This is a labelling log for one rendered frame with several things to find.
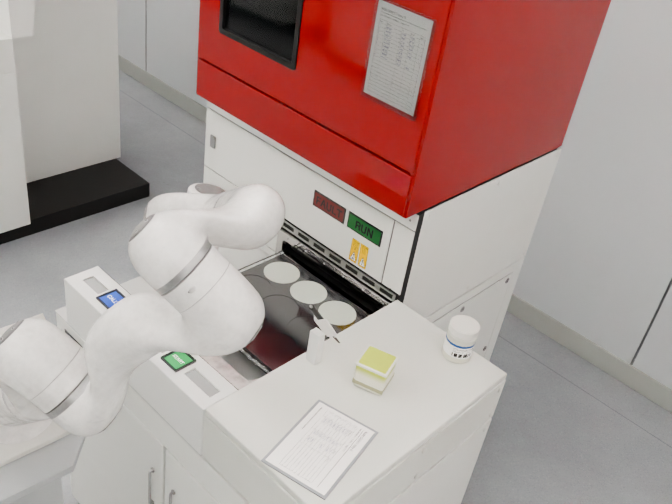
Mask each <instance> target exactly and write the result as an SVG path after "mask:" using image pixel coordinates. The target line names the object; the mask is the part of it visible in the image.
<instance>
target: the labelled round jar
mask: <svg viewBox="0 0 672 504"><path fill-rule="evenodd" d="M479 330H480V325H479V323H478V322H477V321H476V320H475V319H474V318H472V317H470V316H467V315H456V316H454V317H452V318H451V320H450V323H449V327H448V330H447V333H446V337H445V340H444V344H443V347H442V354H443V355H444V357H445V358H446V359H448V360H449V361H451V362H453V363H458V364H461V363H466V362H468V361H469V360H470V358H471V355H472V352H473V349H474V346H475V343H476V339H477V336H478V333H479Z"/></svg>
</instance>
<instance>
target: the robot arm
mask: <svg viewBox="0 0 672 504"><path fill-rule="evenodd" d="M143 218H144V219H143V221H142V222H140V223H139V224H138V225H137V227H136V228H135V229H134V231H133V232H132V234H131V235H130V239H129V243H128V253H129V258H130V261H131V263H132V265H133V267H134V268H135V270H136V271H137V272H138V273H139V275H140V276H141V277H142V278H143V279H144V280H145V281H146V282H147V283H148V284H149V285H150V286H151V287H152V288H153V289H155V290H156V291H157V292H158V293H159V294H155V293H146V292H145V293H136V294H132V295H129V296H127V297H125V298H123V299H122V300H120V301H119V302H117V303H116V304H114V305H113V306H112V307H111V308H109V309H108V310H107V311H105V312H104V313H103V314H102V315H101V316H100V317H99V318H98V319H97V320H96V321H95V322H94V324H93V325H92V326H91V328H90V330H89V332H88V334H87V336H86V340H85V345H84V349H83V348H82V347H81V346H80V345H79V344H78V343H77V342H75V341H74V340H73V339H72V338H71V337H70V336H68V335H67V334H66V333H65V332H64V331H62V330H61V329H60V328H58V327H57V326H56V325H54V324H52V323H51V322H49V321H47V320H44V319H40V318H27V319H23V320H21V321H18V322H16V323H15V324H14V325H12V326H11V327H10V328H9V329H7V330H6V331H5V333H4V334H3V335H2V336H1V337H0V444H16V443H22V442H25V441H28V440H30V439H32V438H34V437H36V436H38V435H39V434H40V433H42V432H43V431H44V430H45V429H46V428H47V427H48V426H49V425H50V423H51V422H52V421H54V422H55V423H57V424H58V425H59V426H60V427H62V428H63V429H64V430H66V431H68V432H69V433H71V434H74V435H77V436H81V437H89V436H93V435H96V434H99V433H101V432H102V431H104V430H106V429H107V427H108V426H109V425H110V424H111V423H112V422H113V420H115V418H116V417H117V415H118V413H119V411H121V409H122V406H123V403H124V401H125V398H126V394H127V390H128V385H129V380H130V376H131V374H132V373H133V371H134V370H135V369H136V368H137V367H139V366H140V365H141V364H143V363H144V362H146V361H147V360H149V359H150V358H152V357H153V356H155V355H157V354H158V353H160V352H162V351H174V352H181V353H187V354H193V355H200V356H222V355H227V354H231V353H234V352H236V351H238V350H241V349H242V348H244V347H246V346H247V345H248V344H249V343H250V342H251V341H253V340H254V339H255V337H256V336H257V334H258V333H259V331H260V329H261V328H262V324H263V322H264V316H265V308H264V303H263V300H262V298H261V296H260V295H259V293H258V292H257V291H256V290H255V288H254V287H253V286H252V285H251V284H250V283H249V282H248V280H247V279H246V278H245V277H244V276H243V275H242V274H241V273H240V272H239V271H238V270H237V269H236V268H235V267H234V266H233V265H232V264H231V263H230V262H229V261H228V260H227V259H226V258H225V257H224V256H223V255H222V254H221V253H220V252H219V251H218V247H223V248H230V249H239V250H251V249H256V248H259V247H262V246H264V245H265V244H267V243H268V242H270V241H271V240H272V239H273V238H274V237H275V236H276V235H277V233H278V232H279V230H280V229H281V227H282V225H283V222H284V219H285V204H284V201H283V199H282V197H281V196H280V194H279V193H278V192H277V191H276V190H274V189H273V188H271V187H269V186H267V185H264V184H249V185H245V186H241V187H238V188H235V189H232V190H228V191H226V190H224V189H222V188H221V187H218V186H216V185H212V184H207V183H196V184H192V185H191V186H189V188H188V191H187V193H166V194H162V195H159V196H156V197H155V198H153V199H152V200H151V201H150V202H149V203H148V204H147V206H146V208H145V211H144V216H143Z"/></svg>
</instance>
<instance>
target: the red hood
mask: <svg viewBox="0 0 672 504"><path fill-rule="evenodd" d="M610 3H611V0H200V9H199V34H198V60H197V86H196V93H197V95H199V96H201V97H202V98H204V99H206V100H207V101H209V102H211V103H212V104H214V105H216V106H217V107H219V108H221V109H222V110H224V111H226V112H227V113H229V114H231V115H232V116H234V117H236V118H238V119H239V120H241V121H243V122H244V123H246V124H248V125H249V126H251V127H253V128H254V129H256V130H258V131H259V132H261V133H263V134H264V135H266V136H268V137H269V138H271V139H273V140H274V141H276V142H278V143H279V144H281V145H283V146H284V147H286V148H288V149H289V150H291V151H293V152H294V153H296V154H298V155H299V156H301V157H303V158H304V159H306V160H308V161H309V162H311V163H313V164H315V165H316V166H318V167H320V168H321V169H323V170H325V171H326V172H328V173H330V174H331V175H333V176H335V177H336V178H338V179H340V180H341V181H343V182H345V183H346V184H348V185H350V186H351V187H353V188H355V189H356V190H358V191H360V192H361V193H363V194H365V195H366V196H368V197H370V198H371V199H373V200H375V201H376V202H378V203H380V204H381V205H383V206H385V207H387V208H388V209H390V210H392V211H393V212H395V213H397V214H398V215H400V216H402V217H403V218H405V219H406V218H408V217H410V216H413V215H415V214H417V213H419V212H421V211H423V210H425V209H428V208H430V207H432V206H434V205H436V204H438V203H440V202H443V201H445V200H447V199H449V198H451V197H453V196H455V195H458V194H460V193H462V192H464V191H466V190H468V189H470V188H473V187H475V186H477V185H479V184H481V183H483V182H485V181H488V180H490V179H492V178H494V177H496V176H498V175H500V174H502V173H505V172H507V171H509V170H511V169H513V168H515V167H517V166H520V165H522V164H524V163H526V162H528V161H530V160H532V159H535V158H537V157H539V156H541V155H543V154H545V153H547V152H550V151H552V150H554V149H556V148H558V147H560V146H562V143H563V141H564V138H565V135H566V132H567V129H568V126H569V123H570V120H571V117H572V114H573V111H574V108H575V105H576V102H577V100H578V97H579V94H580V91H581V88H582V85H583V82H584V79H585V76H586V73H587V70H588V67H589V64H590V61H591V59H592V56H593V53H594V50H595V47H596V44H597V41H598V38H599V35H600V32H601V29H602V26H603V23H604V20H605V17H606V15H607V12H608V9H609V6H610Z"/></svg>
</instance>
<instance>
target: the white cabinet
mask: <svg viewBox="0 0 672 504"><path fill-rule="evenodd" d="M56 319H57V327H58V328H60V329H61V330H62V331H64V332H65V333H66V334H67V335H68V336H70V337H71V338H72V339H73V340H74V341H75V342H77V343H78V344H79V345H80V346H81V347H82V348H83V349H84V345H85V341H84V340H83V339H82V338H81V337H80V336H79V335H78V334H77V333H76V332H75V331H74V330H73V329H72V328H71V327H70V326H69V325H68V324H67V323H66V322H65V321H64V320H63V319H62V318H61V317H60V316H59V315H58V314H57V313H56ZM491 420H492V419H491V418H490V419H489V420H487V421H486V422H485V423H484V424H483V425H481V426H480V427H479V428H478V429H477V430H475V431H474V432H473V433H472V434H471V435H469V436H468V437H467V438H466V439H465V440H463V441H462V442H461V443H460V444H459V445H457V446H456V447H455V448H454V449H453V450H451V451H450V452H449V453H448V454H447V455H445V456H444V457H443V458H442V459H441V460H439V461H438V462H437V463H436V464H435V465H433V466H432V467H431V468H430V469H429V470H427V471H426V472H425V473H424V474H423V475H421V476H420V477H419V478H418V479H417V480H415V481H414V482H413V483H412V484H411V485H409V486H408V487H407V488H406V489H405V490H403V491H402V492H401V493H400V494H399V495H397V496H396V497H395V498H394V499H393V500H391V501H390V502H389V503H388V504H461V502H462V499H463V496H464V494H465V491H466V488H467V485H468V483H469V480H470V477H471V474H472V472H473V469H474V466H475V463H476V461H477V458H478V455H479V453H480V450H481V447H482V444H483V442H484V439H485V436H486V433H487V431H488V428H489V425H490V422H491ZM70 478H71V490H72V495H73V496H74V497H75V498H76V499H77V501H78V502H79V503H80V504H251V503H250V502H249V501H248V500H247V499H246V498H245V497H244V496H243V495H242V494H241V493H240V492H239V491H238V490H237V489H235V488H234V487H233V486H232V485H231V484H230V483H229V482H228V481H227V480H226V479H225V478H224V477H223V476H222V475H221V474H220V473H219V472H218V471H217V470H216V469H215V468H214V467H213V466H212V465H211V464H210V463H209V462H208V461H207V460H206V459H205V458H204V457H203V456H201V457H200V456H199V455H198V454H197V453H196V452H195V451H194V450H193V449H192V448H191V447H190V446H189V445H188V444H187V443H186V442H185V441H184V440H183V439H182V438H181V437H180V436H179V435H178V434H177V433H176V432H175V431H174V430H173V429H172V428H171V427H170V426H169V425H168V424H167V423H166V422H165V421H164V420H163V419H162V418H161V417H160V416H159V415H158V414H157V413H156V412H155V411H154V410H153V409H152V408H151V407H150V406H149V405H148V404H147V403H146V402H145V401H144V400H143V399H142V398H141V397H140V396H139V395H138V394H137V393H136V392H135V391H134V390H133V389H132V388H131V387H130V386H129V385H128V390H127V394H126V398H125V401H124V403H123V406H122V409H121V411H119V413H118V415H117V417H116V418H115V420H113V422H112V423H111V424H110V425H109V426H108V427H107V429H106V430H104V431H102V432H101V433H99V434H96V435H93V436H89V437H86V439H85V441H84V444H83V447H82V450H81V452H80V455H79V458H78V461H77V464H76V466H75V469H74V471H73V472H71V473H70Z"/></svg>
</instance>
